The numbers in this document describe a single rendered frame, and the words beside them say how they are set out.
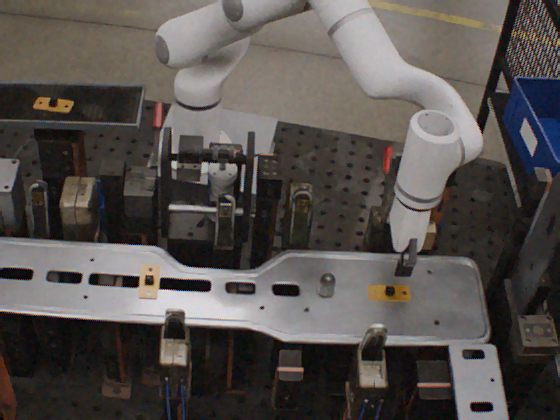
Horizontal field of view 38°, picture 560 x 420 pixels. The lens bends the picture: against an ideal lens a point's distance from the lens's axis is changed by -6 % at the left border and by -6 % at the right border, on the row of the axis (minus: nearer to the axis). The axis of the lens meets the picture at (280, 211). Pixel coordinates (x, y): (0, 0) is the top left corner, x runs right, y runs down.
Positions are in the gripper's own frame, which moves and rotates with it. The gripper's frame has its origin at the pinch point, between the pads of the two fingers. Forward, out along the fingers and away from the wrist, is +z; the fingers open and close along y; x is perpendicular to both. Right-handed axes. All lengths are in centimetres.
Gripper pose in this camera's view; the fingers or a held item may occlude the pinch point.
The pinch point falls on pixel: (400, 253)
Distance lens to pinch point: 159.6
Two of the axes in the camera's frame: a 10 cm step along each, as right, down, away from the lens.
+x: 10.0, 0.6, 0.7
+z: -0.9, 6.9, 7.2
